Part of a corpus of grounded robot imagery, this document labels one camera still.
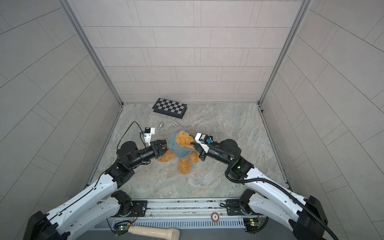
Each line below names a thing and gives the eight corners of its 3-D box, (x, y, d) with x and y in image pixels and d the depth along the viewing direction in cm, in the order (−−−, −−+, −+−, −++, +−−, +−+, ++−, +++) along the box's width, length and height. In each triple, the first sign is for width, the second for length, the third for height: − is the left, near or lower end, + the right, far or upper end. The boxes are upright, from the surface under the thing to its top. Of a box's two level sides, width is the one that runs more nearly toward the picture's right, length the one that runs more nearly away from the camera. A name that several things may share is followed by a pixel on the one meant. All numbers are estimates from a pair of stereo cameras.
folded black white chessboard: (153, 111, 114) (151, 108, 111) (160, 101, 121) (159, 97, 118) (181, 118, 109) (181, 115, 106) (187, 107, 117) (186, 104, 114)
